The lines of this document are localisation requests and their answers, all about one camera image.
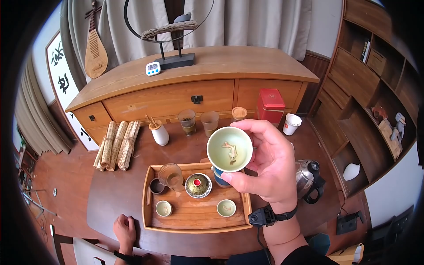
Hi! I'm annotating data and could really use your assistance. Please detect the small dark cup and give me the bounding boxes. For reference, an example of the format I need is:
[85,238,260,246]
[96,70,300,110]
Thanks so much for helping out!
[149,178,165,195]

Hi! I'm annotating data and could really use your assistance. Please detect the wooden pipa lute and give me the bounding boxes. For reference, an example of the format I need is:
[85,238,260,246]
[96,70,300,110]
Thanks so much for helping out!
[84,0,108,79]

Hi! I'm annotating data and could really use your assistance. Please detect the red tin box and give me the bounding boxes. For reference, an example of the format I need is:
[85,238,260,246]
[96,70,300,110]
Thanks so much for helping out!
[257,88,286,128]

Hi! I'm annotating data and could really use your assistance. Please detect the wooden tea tray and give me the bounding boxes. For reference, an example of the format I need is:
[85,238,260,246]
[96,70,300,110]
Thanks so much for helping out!
[142,162,253,234]

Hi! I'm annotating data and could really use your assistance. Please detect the frosted glass jar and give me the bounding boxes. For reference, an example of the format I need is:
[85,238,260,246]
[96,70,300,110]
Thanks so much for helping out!
[200,111,220,138]

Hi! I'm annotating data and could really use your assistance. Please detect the black power strip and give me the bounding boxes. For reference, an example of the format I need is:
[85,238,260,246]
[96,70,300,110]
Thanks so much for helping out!
[336,211,364,236]

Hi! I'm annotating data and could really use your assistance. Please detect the wooden sideboard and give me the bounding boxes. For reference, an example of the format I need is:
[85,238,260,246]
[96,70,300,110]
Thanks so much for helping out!
[65,46,320,151]

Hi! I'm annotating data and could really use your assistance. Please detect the person's right fingers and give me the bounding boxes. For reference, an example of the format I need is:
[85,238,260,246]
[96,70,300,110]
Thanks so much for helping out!
[247,142,265,173]

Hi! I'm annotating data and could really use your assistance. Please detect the grey window curtain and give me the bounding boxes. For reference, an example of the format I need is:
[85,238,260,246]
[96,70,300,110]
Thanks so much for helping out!
[60,0,312,90]

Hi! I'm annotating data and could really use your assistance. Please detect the blue ceramic cup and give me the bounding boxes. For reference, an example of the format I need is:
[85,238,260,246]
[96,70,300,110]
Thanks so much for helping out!
[211,166,232,189]

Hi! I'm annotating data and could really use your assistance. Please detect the white paper cup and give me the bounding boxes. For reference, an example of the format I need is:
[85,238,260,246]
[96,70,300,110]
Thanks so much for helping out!
[282,113,303,136]

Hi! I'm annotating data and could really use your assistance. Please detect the steel electric kettle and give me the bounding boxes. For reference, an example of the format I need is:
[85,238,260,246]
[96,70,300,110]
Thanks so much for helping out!
[295,160,327,204]

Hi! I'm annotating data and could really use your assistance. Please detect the beige side curtain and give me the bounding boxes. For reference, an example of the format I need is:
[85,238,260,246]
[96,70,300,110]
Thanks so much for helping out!
[15,56,74,156]

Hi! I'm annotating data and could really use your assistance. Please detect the black ring driftwood ornament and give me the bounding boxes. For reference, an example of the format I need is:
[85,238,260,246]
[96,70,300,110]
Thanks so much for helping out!
[123,0,215,70]

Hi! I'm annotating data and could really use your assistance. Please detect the wooden chair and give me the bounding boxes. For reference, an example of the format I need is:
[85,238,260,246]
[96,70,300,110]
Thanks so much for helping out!
[50,225,116,265]

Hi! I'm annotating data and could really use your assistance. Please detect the person's left fingers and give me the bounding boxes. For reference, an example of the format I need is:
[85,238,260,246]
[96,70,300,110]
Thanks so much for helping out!
[114,214,136,227]

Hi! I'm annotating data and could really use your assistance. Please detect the clear glass tea jar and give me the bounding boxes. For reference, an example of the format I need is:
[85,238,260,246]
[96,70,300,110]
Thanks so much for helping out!
[178,109,197,136]

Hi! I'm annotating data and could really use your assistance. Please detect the bamboo slip scroll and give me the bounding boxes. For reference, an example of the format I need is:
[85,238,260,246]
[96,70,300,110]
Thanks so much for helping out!
[116,121,135,164]
[107,121,129,172]
[93,135,107,172]
[101,121,117,168]
[118,120,142,171]

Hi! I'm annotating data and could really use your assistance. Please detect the person's right hand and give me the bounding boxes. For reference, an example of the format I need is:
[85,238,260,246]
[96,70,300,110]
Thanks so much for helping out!
[221,119,299,214]

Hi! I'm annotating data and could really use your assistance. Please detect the person's left hand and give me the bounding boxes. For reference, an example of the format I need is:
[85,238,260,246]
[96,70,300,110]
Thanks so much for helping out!
[113,214,137,250]

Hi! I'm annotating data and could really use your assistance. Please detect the wooden shelf unit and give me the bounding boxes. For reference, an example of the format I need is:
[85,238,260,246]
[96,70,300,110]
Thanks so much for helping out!
[306,0,421,199]

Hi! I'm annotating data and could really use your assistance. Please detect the green fish teacup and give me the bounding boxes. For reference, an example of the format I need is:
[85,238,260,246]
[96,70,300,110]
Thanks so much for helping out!
[155,200,173,218]
[206,126,254,173]
[217,199,237,218]

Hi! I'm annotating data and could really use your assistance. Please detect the framed calligraphy panel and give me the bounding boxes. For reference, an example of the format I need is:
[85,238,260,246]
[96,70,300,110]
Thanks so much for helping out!
[45,30,100,152]

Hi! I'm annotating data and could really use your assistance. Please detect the white digital timer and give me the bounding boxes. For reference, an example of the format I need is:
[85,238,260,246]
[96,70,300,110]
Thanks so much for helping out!
[145,61,161,77]

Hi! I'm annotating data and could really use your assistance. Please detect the gold lidded gaiwan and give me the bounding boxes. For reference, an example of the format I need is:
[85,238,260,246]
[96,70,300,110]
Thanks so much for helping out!
[184,173,213,199]

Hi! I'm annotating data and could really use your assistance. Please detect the teal waste bin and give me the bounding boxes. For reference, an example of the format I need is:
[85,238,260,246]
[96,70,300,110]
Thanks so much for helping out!
[308,233,331,256]

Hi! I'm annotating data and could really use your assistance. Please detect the white ceramic tool vase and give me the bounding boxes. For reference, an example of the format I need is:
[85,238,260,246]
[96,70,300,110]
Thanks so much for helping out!
[149,121,170,146]

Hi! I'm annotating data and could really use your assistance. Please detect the person's right thumb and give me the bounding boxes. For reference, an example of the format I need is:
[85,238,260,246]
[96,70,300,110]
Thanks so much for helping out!
[221,170,265,194]

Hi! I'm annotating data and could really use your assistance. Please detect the person's right index finger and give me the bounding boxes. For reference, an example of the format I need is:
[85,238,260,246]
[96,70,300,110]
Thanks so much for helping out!
[231,119,282,136]

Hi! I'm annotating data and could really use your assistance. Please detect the black wrist band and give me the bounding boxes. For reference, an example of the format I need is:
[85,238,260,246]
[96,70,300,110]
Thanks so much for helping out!
[248,204,299,228]
[113,250,143,265]

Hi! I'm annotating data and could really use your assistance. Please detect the jar with wooden lid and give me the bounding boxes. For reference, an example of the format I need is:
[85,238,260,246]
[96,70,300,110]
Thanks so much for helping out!
[231,107,248,123]

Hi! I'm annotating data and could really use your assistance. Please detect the glass fairness pitcher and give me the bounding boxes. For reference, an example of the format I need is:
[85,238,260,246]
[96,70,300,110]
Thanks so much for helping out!
[158,163,185,193]

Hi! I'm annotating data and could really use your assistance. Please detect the brown paper bag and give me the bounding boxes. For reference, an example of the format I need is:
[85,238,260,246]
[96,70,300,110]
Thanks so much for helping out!
[328,243,365,265]

